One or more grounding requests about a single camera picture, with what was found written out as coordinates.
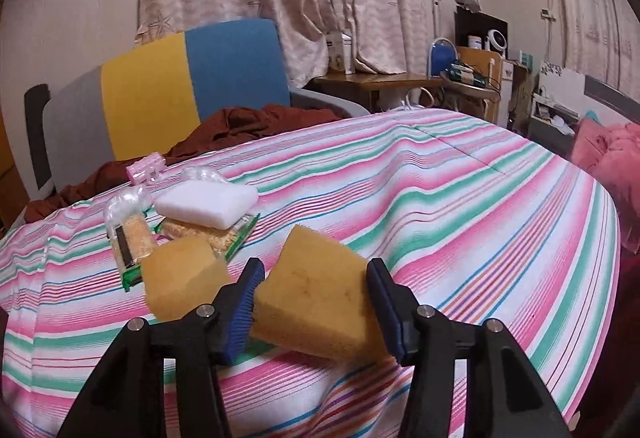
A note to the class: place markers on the white round fan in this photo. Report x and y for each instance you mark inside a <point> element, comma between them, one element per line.
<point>496,43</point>

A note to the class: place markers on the wooden side table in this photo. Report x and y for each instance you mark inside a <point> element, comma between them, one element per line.
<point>380,81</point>

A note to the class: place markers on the black panel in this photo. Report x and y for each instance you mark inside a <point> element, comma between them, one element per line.
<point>470,23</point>

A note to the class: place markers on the striped tablecloth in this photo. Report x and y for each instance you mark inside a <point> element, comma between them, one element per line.
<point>450,198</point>

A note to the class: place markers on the grey yellow blue chair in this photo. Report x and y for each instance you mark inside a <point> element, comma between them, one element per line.
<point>150,103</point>

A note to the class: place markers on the white cardboard box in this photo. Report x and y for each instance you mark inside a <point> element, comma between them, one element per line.
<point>340,53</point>

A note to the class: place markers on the green handheld appliance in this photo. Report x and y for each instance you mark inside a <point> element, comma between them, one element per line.
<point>465,74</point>

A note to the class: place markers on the white storage box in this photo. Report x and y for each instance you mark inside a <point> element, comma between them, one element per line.
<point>557,88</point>

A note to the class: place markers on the white sponge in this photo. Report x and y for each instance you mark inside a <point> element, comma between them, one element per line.
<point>205,205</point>

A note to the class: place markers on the clear plastic wrap bundle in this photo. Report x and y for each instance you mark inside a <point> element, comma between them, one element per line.
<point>205,175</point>

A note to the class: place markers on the dark red cloth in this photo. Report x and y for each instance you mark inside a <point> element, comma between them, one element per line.
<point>250,128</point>

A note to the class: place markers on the blue round object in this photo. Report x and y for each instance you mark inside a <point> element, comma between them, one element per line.
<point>442,58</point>

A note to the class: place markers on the small yellow sponge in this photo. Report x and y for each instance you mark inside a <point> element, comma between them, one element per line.
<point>180,278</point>

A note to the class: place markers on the large yellow sponge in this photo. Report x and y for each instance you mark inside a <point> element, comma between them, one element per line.
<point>315,298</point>

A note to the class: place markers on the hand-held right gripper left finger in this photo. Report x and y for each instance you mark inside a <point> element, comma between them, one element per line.
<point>245,308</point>

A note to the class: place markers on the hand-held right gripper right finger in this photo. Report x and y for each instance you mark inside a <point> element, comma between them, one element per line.
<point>387,313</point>

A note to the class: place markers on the pink fluffy blanket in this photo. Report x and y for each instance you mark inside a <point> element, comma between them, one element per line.
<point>610,158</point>

